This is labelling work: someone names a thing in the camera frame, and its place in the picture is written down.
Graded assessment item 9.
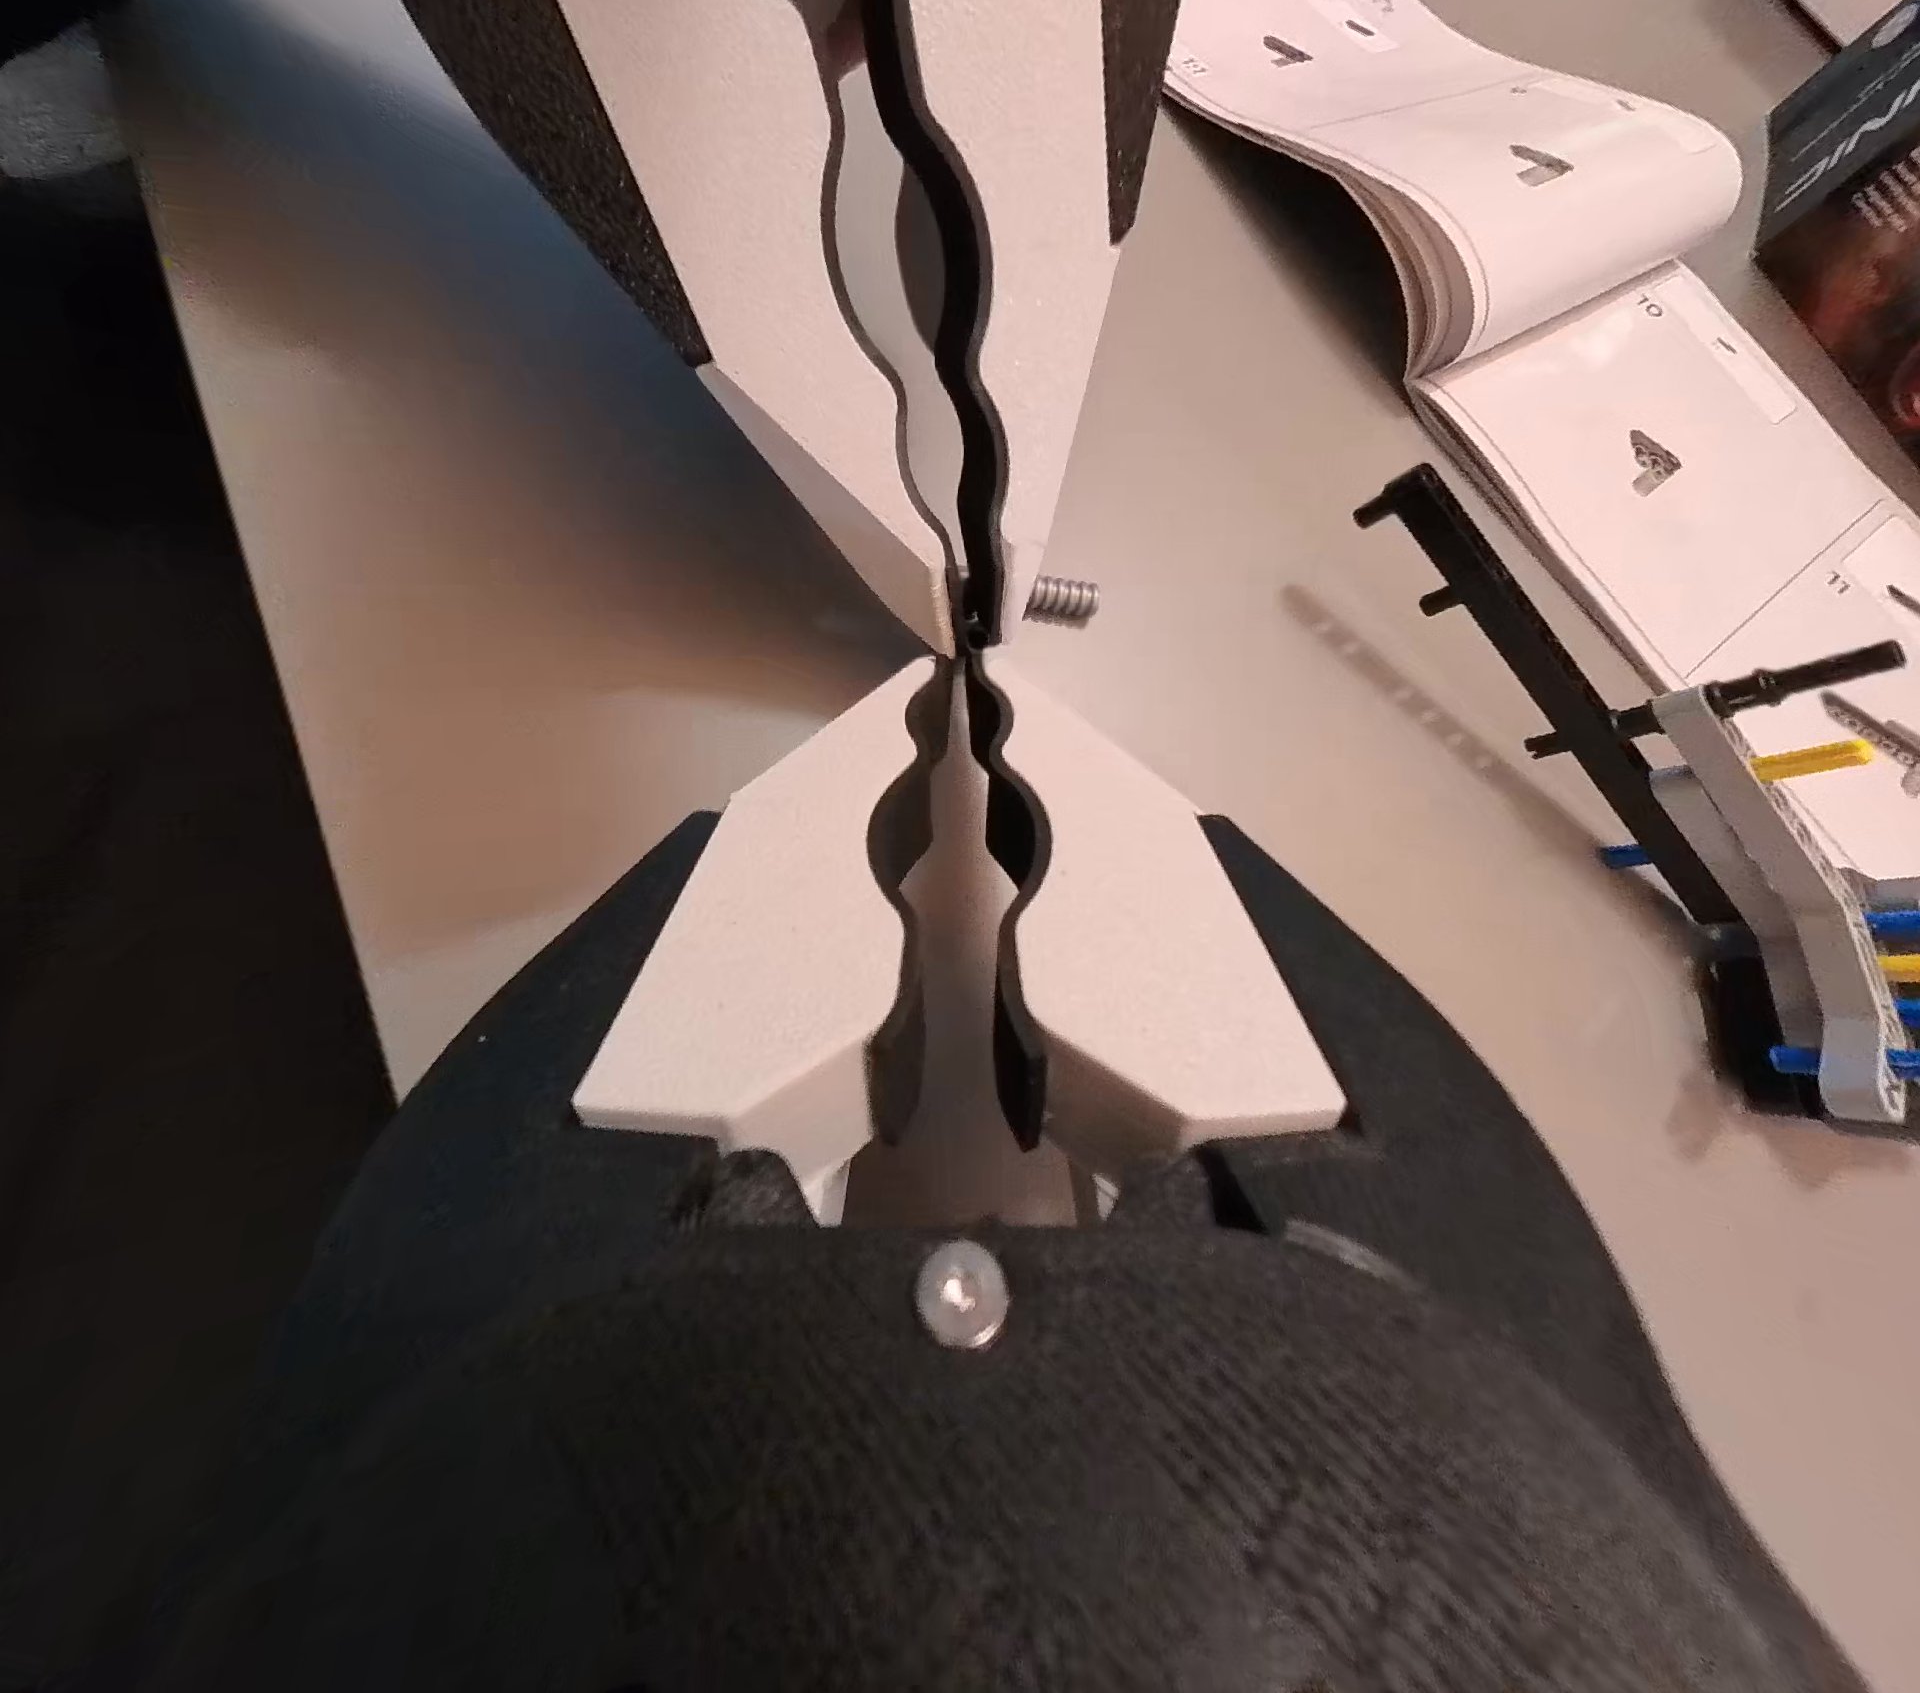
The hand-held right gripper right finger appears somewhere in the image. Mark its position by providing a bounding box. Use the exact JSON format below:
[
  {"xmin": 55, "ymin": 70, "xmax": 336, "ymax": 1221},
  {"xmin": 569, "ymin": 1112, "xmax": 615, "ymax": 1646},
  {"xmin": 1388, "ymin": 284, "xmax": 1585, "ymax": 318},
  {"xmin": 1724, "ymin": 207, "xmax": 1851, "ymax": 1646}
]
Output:
[{"xmin": 966, "ymin": 654, "xmax": 1351, "ymax": 1221}]

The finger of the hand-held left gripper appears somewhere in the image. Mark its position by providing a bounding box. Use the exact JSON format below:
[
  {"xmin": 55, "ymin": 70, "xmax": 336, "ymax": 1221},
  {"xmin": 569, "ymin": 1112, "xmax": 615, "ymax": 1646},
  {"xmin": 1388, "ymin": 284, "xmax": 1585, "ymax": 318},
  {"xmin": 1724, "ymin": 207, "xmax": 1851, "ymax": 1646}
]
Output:
[
  {"xmin": 537, "ymin": 0, "xmax": 966, "ymax": 660},
  {"xmin": 861, "ymin": 0, "xmax": 1146, "ymax": 660}
]

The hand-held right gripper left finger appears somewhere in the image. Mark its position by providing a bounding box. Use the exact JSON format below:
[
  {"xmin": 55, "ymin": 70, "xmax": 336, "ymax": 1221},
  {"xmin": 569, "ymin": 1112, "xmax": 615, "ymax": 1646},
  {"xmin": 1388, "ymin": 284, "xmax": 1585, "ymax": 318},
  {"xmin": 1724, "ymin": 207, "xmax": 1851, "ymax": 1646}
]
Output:
[{"xmin": 575, "ymin": 654, "xmax": 966, "ymax": 1230}]

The white instruction booklet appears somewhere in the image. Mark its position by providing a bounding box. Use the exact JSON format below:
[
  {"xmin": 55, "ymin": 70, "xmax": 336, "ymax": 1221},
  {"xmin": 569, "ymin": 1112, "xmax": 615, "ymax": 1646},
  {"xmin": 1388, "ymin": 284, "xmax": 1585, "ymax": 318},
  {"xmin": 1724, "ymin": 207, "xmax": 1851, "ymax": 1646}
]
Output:
[{"xmin": 1161, "ymin": 0, "xmax": 1920, "ymax": 895}]

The grey and black toy assembly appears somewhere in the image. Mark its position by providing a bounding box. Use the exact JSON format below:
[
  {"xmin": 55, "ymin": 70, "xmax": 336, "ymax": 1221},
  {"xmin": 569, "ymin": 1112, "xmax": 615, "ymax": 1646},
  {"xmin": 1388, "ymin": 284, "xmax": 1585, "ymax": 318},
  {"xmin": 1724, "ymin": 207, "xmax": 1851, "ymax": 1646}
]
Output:
[{"xmin": 1351, "ymin": 466, "xmax": 1920, "ymax": 1133}]

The grey toy beam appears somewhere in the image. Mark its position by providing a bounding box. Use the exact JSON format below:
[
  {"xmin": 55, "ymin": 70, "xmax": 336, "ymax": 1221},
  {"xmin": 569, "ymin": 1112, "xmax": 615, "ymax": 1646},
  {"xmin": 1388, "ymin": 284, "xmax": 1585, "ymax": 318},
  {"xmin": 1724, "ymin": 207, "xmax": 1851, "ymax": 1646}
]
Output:
[{"xmin": 1817, "ymin": 693, "xmax": 1920, "ymax": 801}]

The black printed toy box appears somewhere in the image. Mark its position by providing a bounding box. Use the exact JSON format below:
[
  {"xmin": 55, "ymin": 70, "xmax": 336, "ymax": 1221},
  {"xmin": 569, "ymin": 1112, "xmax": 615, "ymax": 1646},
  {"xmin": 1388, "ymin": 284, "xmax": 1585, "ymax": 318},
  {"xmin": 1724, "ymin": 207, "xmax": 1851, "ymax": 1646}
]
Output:
[{"xmin": 1752, "ymin": 0, "xmax": 1920, "ymax": 454}]

